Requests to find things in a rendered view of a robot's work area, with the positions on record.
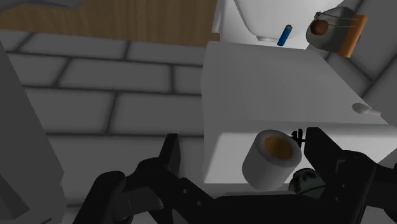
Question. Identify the grey holder with orange board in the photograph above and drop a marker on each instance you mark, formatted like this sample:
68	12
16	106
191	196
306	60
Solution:
333	31

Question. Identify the small black figure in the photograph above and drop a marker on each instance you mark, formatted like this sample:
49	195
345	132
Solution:
298	136

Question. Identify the blue cylinder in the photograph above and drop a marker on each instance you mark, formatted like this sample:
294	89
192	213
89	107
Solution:
284	35

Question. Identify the grey-green skull figure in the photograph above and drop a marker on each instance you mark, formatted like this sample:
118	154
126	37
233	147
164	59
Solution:
305	181

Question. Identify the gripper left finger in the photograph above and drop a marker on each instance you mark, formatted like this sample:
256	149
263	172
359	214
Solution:
161	189

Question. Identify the white toilet paper roll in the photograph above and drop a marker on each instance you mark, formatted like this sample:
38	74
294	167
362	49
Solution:
263	169

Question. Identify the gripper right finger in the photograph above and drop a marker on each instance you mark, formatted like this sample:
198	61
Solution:
347	180

